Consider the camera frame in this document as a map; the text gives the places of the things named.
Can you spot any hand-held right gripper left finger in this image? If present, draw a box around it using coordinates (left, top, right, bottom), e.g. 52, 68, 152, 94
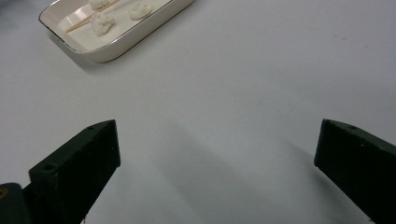
21, 119, 121, 224

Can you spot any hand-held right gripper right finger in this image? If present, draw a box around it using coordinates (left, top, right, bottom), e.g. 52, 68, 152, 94
314, 119, 396, 224

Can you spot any wooden skewer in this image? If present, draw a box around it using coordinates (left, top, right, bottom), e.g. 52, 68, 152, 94
64, 0, 120, 34

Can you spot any white food piece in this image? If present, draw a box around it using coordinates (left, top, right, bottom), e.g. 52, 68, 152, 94
128, 1, 154, 21
90, 12, 116, 36

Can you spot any white rectangular tray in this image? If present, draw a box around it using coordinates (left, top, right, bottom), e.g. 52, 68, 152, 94
38, 0, 194, 63

